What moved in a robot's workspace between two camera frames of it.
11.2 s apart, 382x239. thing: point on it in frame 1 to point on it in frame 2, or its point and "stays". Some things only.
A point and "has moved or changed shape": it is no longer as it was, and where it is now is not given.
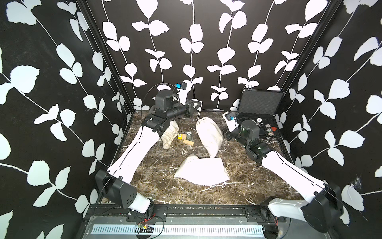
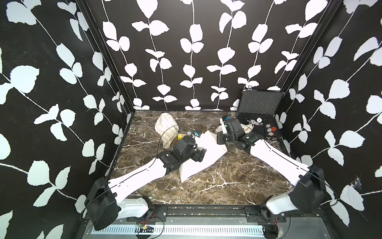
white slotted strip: x=182 y=229 stays
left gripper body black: x=179 y=110 to x=195 y=155
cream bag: x=170 y=134 stays
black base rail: x=221 y=214 stays
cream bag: x=207 y=171 to x=208 y=141
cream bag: x=211 y=134 has moved or changed shape
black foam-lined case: x=260 y=105 stays
